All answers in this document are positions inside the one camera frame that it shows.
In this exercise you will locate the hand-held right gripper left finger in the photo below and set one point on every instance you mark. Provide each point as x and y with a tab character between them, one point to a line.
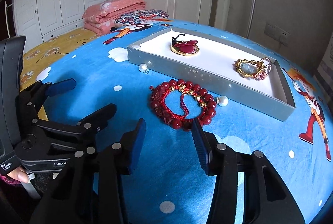
136	145

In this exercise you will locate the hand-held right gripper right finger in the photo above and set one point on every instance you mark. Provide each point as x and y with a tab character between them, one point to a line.
200	145

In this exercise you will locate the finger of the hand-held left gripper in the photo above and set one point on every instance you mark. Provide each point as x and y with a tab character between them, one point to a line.
101	114
62	86

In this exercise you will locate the pearl earring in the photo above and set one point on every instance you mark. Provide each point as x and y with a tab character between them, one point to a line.
142	67
222	101

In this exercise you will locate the grey shallow cardboard box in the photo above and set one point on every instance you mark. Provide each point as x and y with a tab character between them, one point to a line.
216	57

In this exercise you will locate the red butterfly brooch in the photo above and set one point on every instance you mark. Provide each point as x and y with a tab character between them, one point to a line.
187	48

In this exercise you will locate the person's left hand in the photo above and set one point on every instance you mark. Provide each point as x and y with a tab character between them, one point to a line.
20	175

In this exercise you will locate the yellow floral bedsheet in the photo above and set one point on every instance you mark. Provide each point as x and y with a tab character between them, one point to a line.
52	49

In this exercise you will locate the blue cartoon tablecloth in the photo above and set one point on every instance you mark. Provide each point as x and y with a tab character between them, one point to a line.
169	187

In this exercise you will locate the folded pink quilt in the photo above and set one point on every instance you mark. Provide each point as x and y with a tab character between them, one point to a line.
109	14

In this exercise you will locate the round patterned cushion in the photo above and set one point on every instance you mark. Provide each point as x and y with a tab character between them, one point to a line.
140	15

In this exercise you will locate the metal pole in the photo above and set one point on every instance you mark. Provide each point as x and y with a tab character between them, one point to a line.
252	10

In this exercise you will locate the wall socket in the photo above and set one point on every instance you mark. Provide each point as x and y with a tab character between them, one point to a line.
271	30

